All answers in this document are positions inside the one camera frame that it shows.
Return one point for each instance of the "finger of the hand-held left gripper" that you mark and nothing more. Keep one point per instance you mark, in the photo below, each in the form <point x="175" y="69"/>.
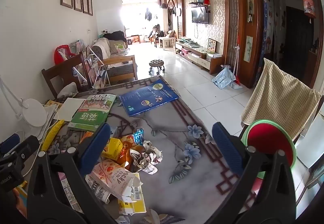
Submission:
<point x="29" y="145"/>
<point x="10" y="142"/>

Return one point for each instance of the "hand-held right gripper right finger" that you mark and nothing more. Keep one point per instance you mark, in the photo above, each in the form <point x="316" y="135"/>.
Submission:
<point x="226" y="145"/>

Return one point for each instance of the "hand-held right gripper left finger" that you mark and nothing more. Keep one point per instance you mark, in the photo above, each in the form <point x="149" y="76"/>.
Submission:
<point x="97" y="138"/>

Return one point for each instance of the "yellow orange juice box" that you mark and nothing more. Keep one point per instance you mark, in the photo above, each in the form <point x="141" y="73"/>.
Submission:
<point x="114" y="148"/>

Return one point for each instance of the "orange snack bag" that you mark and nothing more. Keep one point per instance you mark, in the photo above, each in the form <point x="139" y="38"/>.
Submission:
<point x="127" y="148"/>

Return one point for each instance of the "torn white red snack box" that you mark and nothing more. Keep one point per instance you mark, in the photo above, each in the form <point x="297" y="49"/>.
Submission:
<point x="114" y="176"/>

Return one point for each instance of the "red bin with green rim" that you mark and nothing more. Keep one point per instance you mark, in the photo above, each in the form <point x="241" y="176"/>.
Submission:
<point x="270" y="143"/>

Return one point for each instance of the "blue white patterned carton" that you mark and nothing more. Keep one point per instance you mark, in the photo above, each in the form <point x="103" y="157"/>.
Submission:
<point x="97" y="189"/>

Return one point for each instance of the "newspaper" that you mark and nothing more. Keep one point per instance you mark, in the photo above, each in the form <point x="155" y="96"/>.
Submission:
<point x="151" y="157"/>

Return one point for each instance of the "yellow medicine box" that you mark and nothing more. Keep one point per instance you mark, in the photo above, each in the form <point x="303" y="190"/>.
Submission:
<point x="135" y="203"/>

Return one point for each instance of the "green book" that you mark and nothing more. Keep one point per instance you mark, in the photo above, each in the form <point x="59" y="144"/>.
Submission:
<point x="91" y="115"/>

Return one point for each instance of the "yellow curved plastic strip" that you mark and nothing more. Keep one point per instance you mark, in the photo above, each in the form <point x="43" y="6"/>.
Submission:
<point x="52" y="135"/>

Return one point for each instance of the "white desk lamp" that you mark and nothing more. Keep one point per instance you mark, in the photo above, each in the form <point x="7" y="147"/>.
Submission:
<point x="34" y="112"/>

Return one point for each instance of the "white paper pad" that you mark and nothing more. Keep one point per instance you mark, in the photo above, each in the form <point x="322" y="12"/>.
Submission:
<point x="70" y="108"/>

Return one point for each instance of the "blue white snack wrapper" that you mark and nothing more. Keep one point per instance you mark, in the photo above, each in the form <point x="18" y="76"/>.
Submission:
<point x="138" y="135"/>

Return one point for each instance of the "yellow brown booklet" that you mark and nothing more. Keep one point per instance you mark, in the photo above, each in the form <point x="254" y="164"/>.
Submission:
<point x="53" y="103"/>

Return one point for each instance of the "floral printed tablecloth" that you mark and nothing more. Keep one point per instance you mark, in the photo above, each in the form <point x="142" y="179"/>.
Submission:
<point x="177" y="163"/>

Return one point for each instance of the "white cloth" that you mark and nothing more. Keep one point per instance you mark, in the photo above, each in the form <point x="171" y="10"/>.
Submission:
<point x="67" y="89"/>

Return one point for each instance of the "white printed packet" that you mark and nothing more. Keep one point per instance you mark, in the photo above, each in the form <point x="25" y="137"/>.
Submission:
<point x="72" y="196"/>

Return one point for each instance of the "blue book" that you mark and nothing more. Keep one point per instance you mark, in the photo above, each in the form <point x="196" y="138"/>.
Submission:
<point x="149" y="96"/>

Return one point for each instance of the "blue plastic bag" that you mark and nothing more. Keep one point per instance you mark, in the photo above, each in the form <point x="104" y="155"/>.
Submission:
<point x="224" y="78"/>

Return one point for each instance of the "yellow checked cloth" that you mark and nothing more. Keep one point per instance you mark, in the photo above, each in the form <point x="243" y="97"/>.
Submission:
<point x="278" y="97"/>

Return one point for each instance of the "magazine rack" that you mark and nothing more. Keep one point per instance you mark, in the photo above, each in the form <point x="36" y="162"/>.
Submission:
<point x="91" y="67"/>

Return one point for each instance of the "wooden sofa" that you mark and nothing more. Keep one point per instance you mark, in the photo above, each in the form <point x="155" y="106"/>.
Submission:
<point x="119" y="67"/>

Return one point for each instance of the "wooden chair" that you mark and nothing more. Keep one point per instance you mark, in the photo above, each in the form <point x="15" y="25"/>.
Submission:
<point x="63" y="72"/>

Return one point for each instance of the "broom and dustpan set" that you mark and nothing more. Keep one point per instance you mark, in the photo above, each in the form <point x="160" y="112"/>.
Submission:
<point x="236" y="62"/>

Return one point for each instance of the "small crumpled white paper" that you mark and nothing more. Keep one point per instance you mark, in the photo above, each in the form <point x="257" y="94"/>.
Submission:
<point x="122" y="220"/>

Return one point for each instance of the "red bag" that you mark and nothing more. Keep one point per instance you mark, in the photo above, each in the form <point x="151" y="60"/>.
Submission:
<point x="62" y="53"/>

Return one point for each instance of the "green magazine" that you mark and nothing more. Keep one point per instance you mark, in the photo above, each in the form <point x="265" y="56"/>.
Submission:
<point x="119" y="47"/>

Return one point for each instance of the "television cabinet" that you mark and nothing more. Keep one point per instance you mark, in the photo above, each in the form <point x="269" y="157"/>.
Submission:
<point x="197" y="55"/>

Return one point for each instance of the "brown rolling stool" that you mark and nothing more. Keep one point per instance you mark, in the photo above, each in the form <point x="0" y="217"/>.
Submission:
<point x="156" y="64"/>

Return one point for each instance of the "small framed bamboo painting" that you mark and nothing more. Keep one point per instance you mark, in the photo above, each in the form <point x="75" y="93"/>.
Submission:
<point x="248" y="49"/>

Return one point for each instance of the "colourful board game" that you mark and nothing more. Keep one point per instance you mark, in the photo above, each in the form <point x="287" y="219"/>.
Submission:
<point x="212" y="45"/>

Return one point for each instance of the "black clothing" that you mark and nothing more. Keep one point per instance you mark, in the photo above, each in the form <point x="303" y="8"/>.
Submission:
<point x="115" y="36"/>

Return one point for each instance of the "white plush toy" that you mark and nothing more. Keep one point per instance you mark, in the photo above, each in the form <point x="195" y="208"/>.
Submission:
<point x="105" y="32"/>

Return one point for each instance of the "blue door curtain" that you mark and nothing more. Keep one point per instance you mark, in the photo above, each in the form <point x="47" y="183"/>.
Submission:
<point x="268" y="36"/>

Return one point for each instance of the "white coffee table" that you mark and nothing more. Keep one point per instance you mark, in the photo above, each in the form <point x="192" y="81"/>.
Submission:
<point x="169" y="41"/>

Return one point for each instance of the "dark hanging clothes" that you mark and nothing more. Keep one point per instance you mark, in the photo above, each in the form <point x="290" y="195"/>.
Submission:
<point x="148" y="14"/>

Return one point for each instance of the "red hanging ornament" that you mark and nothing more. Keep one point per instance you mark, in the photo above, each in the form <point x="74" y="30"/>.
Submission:
<point x="308" y="2"/>

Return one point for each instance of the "wall television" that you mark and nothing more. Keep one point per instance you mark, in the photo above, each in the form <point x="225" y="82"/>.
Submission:
<point x="200" y="16"/>

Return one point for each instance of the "wall shelf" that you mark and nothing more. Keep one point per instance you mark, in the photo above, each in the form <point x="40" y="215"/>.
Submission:
<point x="200" y="3"/>

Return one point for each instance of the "black diamond wall decoration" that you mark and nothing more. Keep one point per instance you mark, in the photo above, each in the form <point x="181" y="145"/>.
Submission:
<point x="170" y="5"/>

